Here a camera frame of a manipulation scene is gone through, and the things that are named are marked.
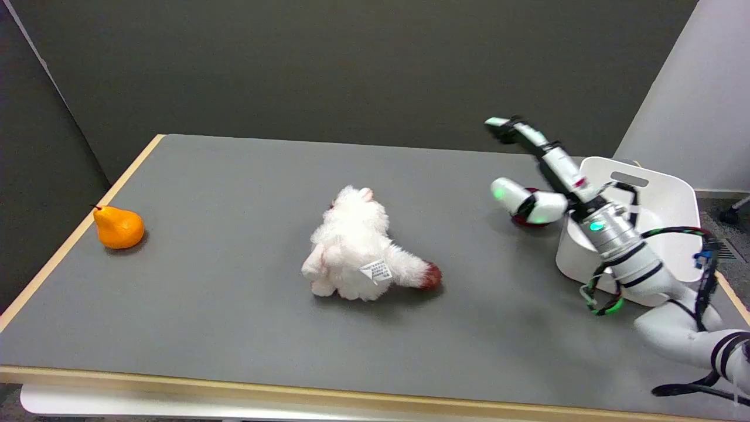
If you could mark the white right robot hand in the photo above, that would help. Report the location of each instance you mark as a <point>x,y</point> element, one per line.
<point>559,169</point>

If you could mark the white plush toy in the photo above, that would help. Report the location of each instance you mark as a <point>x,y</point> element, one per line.
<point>357,246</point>

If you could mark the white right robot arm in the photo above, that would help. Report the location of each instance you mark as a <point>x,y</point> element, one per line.
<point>650,275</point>

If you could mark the red plastic apple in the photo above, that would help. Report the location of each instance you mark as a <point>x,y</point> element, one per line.
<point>523,219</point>

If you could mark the white plastic bin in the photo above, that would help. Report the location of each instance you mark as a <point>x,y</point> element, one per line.
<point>656,217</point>

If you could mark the black chair caster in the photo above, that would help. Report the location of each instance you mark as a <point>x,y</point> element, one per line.
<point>732,214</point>

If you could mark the orange plastic pear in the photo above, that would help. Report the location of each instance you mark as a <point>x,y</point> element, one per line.
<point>119,227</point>

